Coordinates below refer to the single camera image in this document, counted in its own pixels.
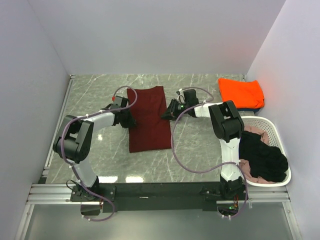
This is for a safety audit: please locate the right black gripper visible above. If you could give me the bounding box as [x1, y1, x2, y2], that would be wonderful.
[161, 98, 190, 121]

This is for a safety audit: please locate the dark red t-shirt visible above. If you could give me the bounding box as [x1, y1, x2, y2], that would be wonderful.
[127, 86, 171, 153]

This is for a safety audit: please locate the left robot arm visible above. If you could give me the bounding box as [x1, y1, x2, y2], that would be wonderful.
[52, 109, 136, 201]

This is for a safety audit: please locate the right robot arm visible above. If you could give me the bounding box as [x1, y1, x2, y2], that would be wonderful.
[161, 99, 247, 200]

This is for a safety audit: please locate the folded orange t-shirt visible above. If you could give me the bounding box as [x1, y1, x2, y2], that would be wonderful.
[218, 78, 265, 110]

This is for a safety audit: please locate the folded blue t-shirt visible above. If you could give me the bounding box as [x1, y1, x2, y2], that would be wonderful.
[219, 91, 263, 113]

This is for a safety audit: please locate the pink garment in basket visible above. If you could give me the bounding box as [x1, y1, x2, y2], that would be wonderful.
[239, 125, 275, 185]

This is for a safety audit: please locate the white plastic laundry basket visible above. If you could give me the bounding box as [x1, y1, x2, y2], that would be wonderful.
[241, 116, 292, 188]

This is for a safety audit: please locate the black garment in basket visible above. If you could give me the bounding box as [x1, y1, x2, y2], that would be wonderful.
[239, 131, 289, 184]

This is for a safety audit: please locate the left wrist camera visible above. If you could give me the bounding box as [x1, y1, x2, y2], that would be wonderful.
[110, 95, 129, 109]

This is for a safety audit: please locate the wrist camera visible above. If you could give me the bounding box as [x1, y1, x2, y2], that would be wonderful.
[183, 89, 199, 107]
[110, 95, 129, 109]

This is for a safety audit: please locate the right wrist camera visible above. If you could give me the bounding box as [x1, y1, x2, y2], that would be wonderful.
[183, 89, 199, 107]

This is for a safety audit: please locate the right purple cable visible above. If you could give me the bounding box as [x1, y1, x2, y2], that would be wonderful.
[170, 87, 250, 219]

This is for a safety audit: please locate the purple cable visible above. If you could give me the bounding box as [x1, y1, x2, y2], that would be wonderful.
[59, 86, 138, 222]
[170, 87, 250, 219]

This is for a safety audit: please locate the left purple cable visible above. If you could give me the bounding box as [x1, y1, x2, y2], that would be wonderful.
[59, 86, 138, 222]

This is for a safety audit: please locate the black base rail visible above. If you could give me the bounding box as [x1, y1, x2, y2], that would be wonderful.
[70, 181, 249, 216]

